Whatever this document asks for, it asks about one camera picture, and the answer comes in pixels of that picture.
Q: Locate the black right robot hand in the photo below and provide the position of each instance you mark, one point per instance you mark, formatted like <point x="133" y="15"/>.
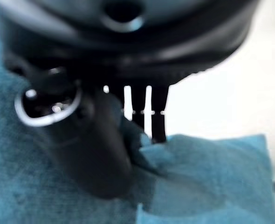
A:
<point x="109" y="58"/>

